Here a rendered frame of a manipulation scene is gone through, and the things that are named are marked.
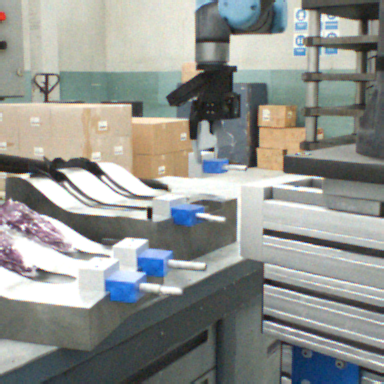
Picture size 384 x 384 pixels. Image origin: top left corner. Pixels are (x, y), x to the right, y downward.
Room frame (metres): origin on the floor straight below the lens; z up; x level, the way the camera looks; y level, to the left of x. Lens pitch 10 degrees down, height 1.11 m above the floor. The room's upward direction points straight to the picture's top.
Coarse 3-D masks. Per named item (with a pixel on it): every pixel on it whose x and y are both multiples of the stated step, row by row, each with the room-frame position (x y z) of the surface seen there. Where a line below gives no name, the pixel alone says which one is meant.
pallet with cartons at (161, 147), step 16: (144, 128) 5.70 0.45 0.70; (160, 128) 5.78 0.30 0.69; (176, 128) 6.06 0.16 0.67; (144, 144) 5.70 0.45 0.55; (160, 144) 5.78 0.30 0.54; (176, 144) 6.06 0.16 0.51; (144, 160) 5.70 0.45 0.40; (160, 160) 5.79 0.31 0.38; (176, 160) 6.04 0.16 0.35; (144, 176) 5.71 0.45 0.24; (160, 176) 5.79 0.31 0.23; (176, 176) 6.05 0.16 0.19
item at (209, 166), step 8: (208, 152) 1.35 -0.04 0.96; (192, 160) 1.33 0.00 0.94; (208, 160) 1.31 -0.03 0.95; (216, 160) 1.31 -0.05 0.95; (224, 160) 1.32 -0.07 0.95; (192, 168) 1.33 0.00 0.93; (200, 168) 1.32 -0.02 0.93; (208, 168) 1.31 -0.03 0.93; (216, 168) 1.30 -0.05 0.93; (224, 168) 1.30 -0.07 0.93; (232, 168) 1.29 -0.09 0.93; (240, 168) 1.28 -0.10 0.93; (192, 176) 1.33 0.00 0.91; (200, 176) 1.32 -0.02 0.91; (208, 176) 1.33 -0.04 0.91
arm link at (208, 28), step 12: (204, 0) 1.30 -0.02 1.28; (216, 0) 1.29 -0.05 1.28; (204, 12) 1.30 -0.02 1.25; (216, 12) 1.29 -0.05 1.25; (204, 24) 1.30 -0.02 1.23; (216, 24) 1.29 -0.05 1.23; (228, 24) 1.28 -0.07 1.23; (204, 36) 1.30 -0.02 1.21; (216, 36) 1.29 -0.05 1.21; (228, 36) 1.31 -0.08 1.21
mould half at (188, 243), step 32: (32, 192) 1.13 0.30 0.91; (64, 192) 1.14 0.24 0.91; (96, 192) 1.19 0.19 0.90; (160, 192) 1.27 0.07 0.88; (64, 224) 1.08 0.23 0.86; (96, 224) 1.04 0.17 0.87; (128, 224) 1.00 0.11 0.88; (160, 224) 0.97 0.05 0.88; (224, 224) 1.14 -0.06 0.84; (192, 256) 1.05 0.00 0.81
